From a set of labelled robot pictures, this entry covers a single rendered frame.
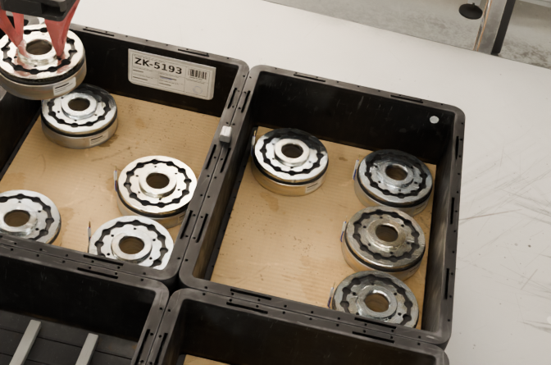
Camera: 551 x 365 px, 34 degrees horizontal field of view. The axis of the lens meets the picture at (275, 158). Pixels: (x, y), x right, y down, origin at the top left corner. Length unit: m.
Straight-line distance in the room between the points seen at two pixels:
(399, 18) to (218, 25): 1.43
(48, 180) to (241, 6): 0.68
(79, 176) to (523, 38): 2.14
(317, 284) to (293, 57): 0.63
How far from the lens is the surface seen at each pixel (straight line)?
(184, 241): 1.03
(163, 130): 1.30
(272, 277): 1.13
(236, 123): 1.17
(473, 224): 1.44
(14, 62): 1.09
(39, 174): 1.24
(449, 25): 3.10
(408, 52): 1.73
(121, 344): 1.07
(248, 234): 1.17
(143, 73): 1.31
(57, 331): 1.08
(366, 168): 1.24
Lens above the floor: 1.71
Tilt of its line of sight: 44 degrees down
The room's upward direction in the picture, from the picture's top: 9 degrees clockwise
